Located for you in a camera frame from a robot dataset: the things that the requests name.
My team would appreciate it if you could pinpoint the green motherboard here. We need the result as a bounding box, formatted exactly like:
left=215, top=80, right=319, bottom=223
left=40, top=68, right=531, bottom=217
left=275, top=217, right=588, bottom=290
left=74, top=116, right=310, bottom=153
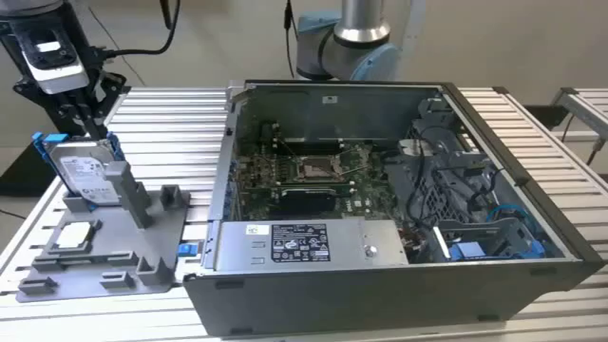
left=235, top=120, right=406, bottom=222

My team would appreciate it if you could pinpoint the grey parts rack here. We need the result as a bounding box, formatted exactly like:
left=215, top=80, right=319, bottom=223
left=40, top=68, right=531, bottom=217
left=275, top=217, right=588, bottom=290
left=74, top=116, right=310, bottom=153
left=15, top=162, right=192, bottom=304

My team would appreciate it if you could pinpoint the silver CPU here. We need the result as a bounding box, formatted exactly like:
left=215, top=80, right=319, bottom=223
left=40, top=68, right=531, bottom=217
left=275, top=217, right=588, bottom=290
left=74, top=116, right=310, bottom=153
left=55, top=222, right=95, bottom=249

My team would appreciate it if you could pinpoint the black PC case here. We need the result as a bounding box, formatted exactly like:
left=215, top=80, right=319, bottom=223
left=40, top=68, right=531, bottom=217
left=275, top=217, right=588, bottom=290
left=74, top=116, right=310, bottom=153
left=183, top=78, right=607, bottom=338

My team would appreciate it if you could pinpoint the thin black hanging cable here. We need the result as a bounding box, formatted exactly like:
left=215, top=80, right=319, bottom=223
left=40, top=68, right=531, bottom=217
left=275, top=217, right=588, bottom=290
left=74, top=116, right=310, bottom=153
left=283, top=0, right=296, bottom=78

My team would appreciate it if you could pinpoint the metal slat side table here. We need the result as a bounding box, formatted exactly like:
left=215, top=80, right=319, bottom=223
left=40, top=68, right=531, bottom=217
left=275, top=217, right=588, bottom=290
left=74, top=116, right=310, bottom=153
left=554, top=87, right=608, bottom=140

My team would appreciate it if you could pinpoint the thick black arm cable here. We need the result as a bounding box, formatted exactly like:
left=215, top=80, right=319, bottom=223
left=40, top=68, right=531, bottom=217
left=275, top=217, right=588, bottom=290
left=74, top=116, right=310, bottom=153
left=98, top=0, right=182, bottom=60

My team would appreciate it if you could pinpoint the hard disk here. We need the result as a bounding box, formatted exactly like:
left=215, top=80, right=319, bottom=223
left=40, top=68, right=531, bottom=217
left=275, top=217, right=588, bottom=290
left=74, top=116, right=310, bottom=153
left=32, top=131, right=126, bottom=207

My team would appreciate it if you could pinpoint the grey metal disk bay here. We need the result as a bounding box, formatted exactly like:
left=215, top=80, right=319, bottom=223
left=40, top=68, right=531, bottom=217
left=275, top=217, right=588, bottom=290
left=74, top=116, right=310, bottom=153
left=430, top=217, right=547, bottom=264

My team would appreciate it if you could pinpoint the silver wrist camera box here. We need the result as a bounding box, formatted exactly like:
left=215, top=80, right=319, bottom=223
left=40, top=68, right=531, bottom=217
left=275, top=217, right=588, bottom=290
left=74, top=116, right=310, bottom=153
left=19, top=30, right=91, bottom=95

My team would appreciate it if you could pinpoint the blue wire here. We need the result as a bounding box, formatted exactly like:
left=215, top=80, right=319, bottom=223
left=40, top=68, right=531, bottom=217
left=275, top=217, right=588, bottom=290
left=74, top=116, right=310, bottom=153
left=488, top=203, right=530, bottom=229

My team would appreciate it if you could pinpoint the blue plastic bay bracket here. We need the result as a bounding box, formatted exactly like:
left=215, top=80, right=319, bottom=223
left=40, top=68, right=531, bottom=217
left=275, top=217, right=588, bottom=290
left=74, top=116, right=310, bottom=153
left=448, top=242, right=488, bottom=258

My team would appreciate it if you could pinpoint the silver power supply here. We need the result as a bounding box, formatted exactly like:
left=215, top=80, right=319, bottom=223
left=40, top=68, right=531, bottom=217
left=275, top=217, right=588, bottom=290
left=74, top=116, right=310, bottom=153
left=214, top=219, right=411, bottom=269

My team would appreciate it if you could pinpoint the black floor object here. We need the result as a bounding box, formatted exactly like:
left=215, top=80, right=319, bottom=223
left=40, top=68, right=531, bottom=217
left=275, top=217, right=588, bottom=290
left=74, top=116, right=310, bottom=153
left=0, top=141, right=63, bottom=197

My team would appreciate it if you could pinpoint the CPU socket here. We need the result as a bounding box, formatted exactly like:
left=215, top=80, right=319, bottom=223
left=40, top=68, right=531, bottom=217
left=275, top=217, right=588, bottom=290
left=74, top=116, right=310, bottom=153
left=296, top=155, right=342, bottom=181

